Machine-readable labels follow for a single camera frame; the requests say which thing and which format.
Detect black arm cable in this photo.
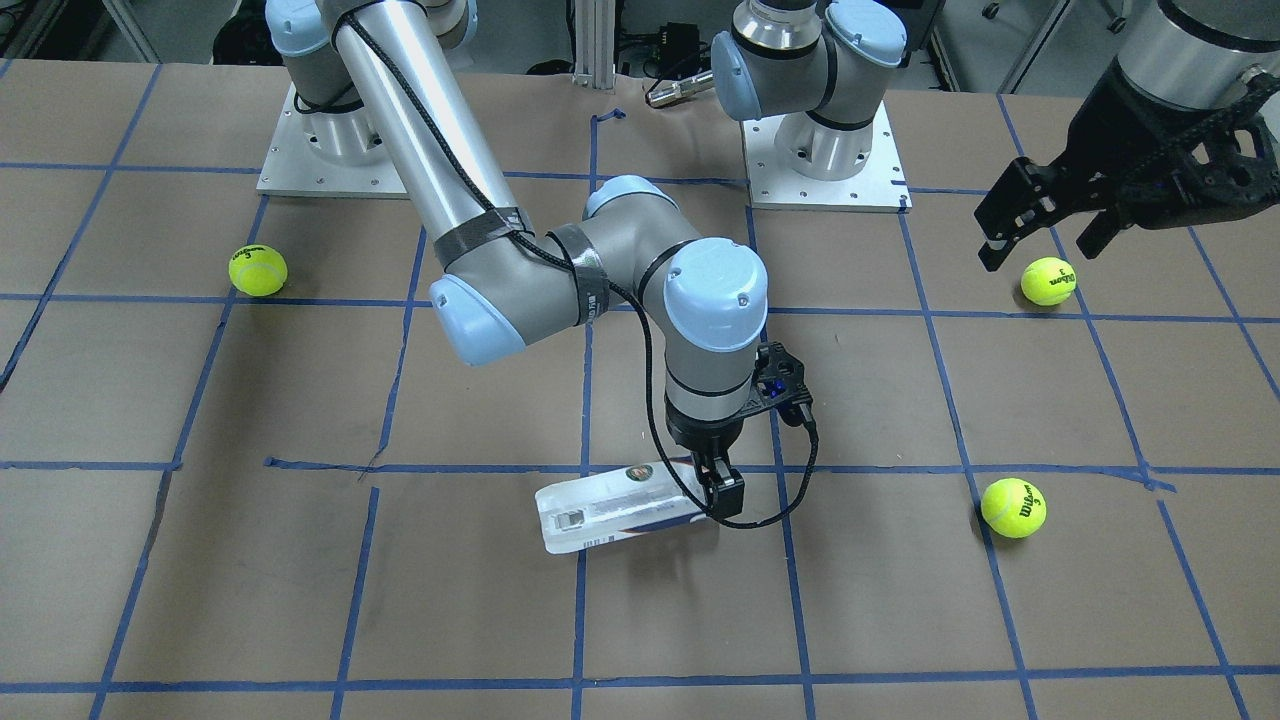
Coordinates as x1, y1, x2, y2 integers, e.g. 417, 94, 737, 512
340, 10, 820, 530

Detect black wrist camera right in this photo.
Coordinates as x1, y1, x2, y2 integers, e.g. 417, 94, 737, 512
739, 342, 815, 427

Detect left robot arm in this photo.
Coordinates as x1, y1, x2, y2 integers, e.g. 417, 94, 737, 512
974, 1, 1279, 272

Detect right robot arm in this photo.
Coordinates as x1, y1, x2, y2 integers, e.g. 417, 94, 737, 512
265, 1, 768, 527

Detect aluminium frame post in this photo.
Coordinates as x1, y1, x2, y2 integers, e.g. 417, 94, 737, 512
570, 0, 618, 94

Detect clear tennis ball can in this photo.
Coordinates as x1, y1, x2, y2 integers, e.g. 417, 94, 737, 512
535, 460, 707, 553

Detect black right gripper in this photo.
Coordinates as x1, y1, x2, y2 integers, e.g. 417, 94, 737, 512
666, 410, 745, 519

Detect tennis ball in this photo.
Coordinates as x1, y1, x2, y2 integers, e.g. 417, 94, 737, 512
980, 477, 1048, 539
228, 243, 288, 297
1019, 256, 1076, 307

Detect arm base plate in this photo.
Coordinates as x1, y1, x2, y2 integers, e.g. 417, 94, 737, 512
256, 86, 408, 199
740, 102, 913, 213

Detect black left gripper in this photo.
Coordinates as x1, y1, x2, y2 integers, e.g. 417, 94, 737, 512
975, 61, 1277, 272

